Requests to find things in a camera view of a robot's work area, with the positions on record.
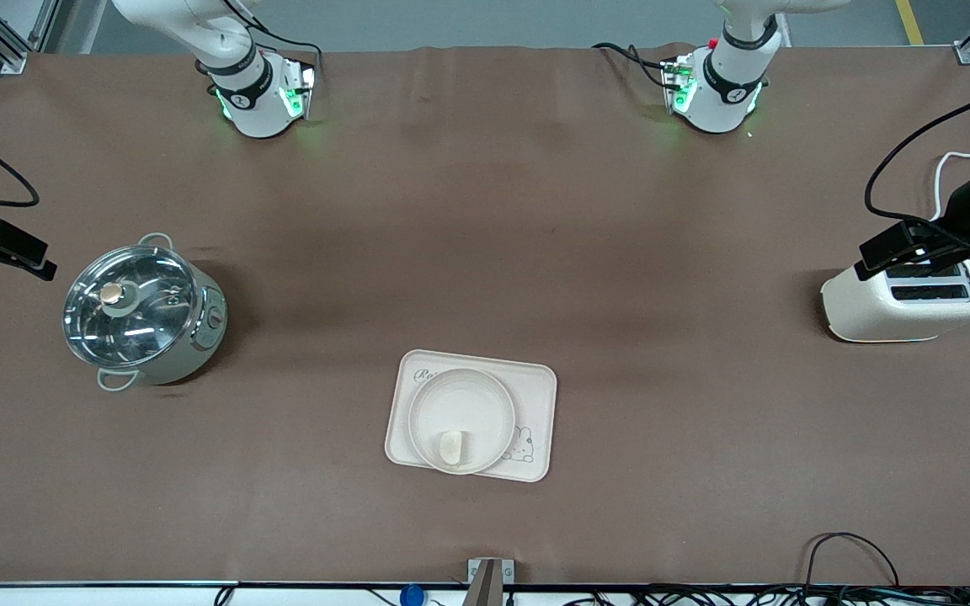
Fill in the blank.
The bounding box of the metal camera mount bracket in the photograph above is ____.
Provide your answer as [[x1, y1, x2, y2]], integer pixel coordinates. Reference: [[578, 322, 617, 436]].
[[466, 557, 516, 606]]

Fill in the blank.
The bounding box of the cream round plate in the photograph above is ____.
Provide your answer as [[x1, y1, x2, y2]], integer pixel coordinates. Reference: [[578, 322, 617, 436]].
[[408, 368, 518, 476]]

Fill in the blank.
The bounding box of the black arm base cable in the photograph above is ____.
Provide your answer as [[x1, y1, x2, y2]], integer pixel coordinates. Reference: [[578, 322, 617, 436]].
[[220, 0, 324, 72], [593, 42, 673, 89]]

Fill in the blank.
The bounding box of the brown table cloth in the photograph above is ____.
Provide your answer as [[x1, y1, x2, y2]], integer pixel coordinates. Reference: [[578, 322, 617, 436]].
[[0, 44, 970, 587]]

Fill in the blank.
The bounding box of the glass pot lid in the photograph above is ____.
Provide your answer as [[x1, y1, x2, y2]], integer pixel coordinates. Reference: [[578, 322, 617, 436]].
[[62, 244, 200, 371]]

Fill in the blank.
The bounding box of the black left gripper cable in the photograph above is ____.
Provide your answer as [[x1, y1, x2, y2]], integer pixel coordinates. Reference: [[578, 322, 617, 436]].
[[864, 80, 970, 245]]

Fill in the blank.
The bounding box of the cream two-slot toaster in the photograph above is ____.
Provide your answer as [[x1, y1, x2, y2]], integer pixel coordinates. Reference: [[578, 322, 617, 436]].
[[820, 252, 970, 343]]

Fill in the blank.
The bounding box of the black right arm base cable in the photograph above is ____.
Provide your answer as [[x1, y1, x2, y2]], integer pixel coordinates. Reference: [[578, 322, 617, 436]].
[[220, 0, 324, 72]]

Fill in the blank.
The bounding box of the black looped cable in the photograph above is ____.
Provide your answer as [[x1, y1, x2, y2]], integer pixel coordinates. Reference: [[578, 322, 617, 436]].
[[803, 532, 901, 588]]

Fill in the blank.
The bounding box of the cream rabbit print tray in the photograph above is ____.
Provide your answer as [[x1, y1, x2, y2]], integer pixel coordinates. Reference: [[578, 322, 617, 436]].
[[384, 349, 557, 483]]

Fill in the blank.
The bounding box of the black left arm base cable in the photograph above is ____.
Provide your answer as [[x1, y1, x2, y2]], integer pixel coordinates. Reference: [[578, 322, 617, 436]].
[[593, 42, 673, 89]]

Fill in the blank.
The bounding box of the black cable bundle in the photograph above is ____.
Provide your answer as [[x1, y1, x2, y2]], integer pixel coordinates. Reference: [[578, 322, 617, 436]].
[[536, 585, 970, 606]]

